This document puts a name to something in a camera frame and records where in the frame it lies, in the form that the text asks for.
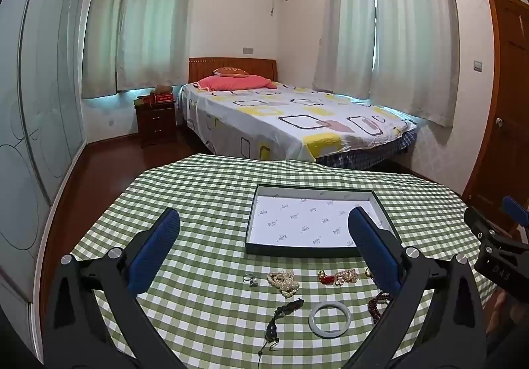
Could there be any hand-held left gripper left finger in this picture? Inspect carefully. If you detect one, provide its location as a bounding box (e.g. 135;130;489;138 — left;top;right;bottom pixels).
43;207;183;369

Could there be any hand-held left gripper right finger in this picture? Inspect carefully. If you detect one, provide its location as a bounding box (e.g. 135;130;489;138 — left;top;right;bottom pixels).
343;206;488;369

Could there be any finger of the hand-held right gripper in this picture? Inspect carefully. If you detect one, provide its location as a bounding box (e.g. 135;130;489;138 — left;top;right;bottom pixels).
464;207;529;248
502;196;529;229

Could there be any gold bead bracelet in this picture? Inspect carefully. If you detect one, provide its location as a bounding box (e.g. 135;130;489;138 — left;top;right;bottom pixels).
334;269;359;286

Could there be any dark red bead necklace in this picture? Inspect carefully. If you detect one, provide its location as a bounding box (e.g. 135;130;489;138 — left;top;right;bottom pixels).
368;291;391;324

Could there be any shallow white-lined tray box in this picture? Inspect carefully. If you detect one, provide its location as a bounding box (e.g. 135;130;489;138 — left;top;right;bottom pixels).
245;183;402;259

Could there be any cream pearl necklace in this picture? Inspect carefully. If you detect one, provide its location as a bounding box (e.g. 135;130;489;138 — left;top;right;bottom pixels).
266;270;301;299

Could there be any black tassel cord pendant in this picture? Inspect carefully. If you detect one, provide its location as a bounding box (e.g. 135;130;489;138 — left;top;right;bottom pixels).
258;298;305;357

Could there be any person's right hand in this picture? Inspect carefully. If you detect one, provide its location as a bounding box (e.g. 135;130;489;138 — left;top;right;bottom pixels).
485;290;519;337

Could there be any white jade bangle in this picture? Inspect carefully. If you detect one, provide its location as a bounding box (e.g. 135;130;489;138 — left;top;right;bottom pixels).
308;300;352;339

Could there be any green checked tablecloth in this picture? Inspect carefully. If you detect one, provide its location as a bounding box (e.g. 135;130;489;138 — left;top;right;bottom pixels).
39;153;499;369

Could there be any blue plaid bed skirt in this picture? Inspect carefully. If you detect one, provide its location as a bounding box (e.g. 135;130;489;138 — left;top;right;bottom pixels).
316;130;416;170

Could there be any brown wooden door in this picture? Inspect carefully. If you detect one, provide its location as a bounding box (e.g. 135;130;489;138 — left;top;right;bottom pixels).
461;0;529;208

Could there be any dark wooden nightstand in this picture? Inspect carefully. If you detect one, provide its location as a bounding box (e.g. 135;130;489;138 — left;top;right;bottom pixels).
134;96;178;149

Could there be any bed with patterned sheet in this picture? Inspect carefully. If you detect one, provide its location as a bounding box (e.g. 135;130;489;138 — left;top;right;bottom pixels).
179;81;418;163

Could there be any frosted glass sliding wardrobe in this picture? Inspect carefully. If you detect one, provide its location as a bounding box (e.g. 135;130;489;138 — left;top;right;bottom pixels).
0;0;87;304

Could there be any pink pillow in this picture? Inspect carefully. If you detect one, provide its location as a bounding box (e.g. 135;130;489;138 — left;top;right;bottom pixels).
193;74;277;91

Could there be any wooden bed headboard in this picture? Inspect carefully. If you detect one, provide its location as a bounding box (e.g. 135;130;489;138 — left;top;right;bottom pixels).
189;57;278;85

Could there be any pale sheer curtain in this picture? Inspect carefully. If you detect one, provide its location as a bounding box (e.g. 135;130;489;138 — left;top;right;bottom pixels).
313;0;378;94
369;0;461;127
82;0;145;99
117;0;195;92

